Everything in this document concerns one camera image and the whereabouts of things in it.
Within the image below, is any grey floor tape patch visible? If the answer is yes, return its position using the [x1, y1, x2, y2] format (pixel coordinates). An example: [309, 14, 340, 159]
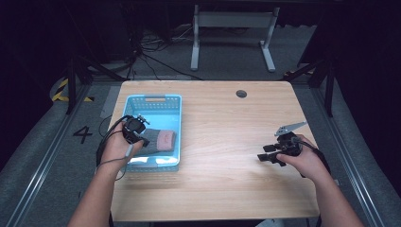
[99, 84, 121, 120]

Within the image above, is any person's left hand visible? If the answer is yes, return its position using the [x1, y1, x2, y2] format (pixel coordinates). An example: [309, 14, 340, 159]
[100, 124, 145, 174]

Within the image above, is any bundle of black floor cables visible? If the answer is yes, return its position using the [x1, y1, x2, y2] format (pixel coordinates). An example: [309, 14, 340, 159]
[125, 23, 203, 81]

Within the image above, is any grey left gripper cord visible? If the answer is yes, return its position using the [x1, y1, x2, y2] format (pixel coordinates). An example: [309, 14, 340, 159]
[95, 144, 135, 183]

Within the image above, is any grey glove with pink cuff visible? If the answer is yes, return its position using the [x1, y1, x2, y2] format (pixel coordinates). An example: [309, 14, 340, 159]
[137, 128, 178, 156]

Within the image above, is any white metal desk frame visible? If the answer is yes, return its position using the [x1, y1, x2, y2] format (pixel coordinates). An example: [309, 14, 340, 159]
[189, 4, 281, 73]

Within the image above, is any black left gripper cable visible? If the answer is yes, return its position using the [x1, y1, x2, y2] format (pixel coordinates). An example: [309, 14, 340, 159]
[96, 114, 131, 168]

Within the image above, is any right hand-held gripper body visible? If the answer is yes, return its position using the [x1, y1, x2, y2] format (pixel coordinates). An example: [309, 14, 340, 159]
[273, 120, 308, 157]

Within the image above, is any black metal stand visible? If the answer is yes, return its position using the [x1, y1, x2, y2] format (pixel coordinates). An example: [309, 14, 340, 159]
[283, 56, 337, 118]
[64, 52, 127, 115]

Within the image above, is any person's right hand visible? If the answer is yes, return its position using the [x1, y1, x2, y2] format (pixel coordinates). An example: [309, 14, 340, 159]
[276, 134, 331, 184]

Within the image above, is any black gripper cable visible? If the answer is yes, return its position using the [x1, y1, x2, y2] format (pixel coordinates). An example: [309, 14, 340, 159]
[96, 114, 131, 168]
[295, 139, 333, 178]

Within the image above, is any grey metal floor rail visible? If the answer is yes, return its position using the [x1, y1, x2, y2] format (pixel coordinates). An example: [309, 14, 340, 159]
[5, 84, 93, 227]
[309, 84, 386, 227]

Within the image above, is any thin black looped cable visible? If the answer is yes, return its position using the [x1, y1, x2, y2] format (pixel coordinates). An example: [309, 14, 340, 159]
[97, 114, 113, 139]

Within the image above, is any light blue plastic basket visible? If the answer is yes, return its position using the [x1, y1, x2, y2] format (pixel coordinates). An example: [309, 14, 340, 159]
[120, 94, 183, 173]

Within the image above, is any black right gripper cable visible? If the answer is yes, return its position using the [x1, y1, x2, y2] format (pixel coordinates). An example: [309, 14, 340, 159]
[295, 139, 333, 178]

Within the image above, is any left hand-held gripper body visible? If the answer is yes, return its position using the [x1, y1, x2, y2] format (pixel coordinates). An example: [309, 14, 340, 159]
[122, 114, 151, 144]

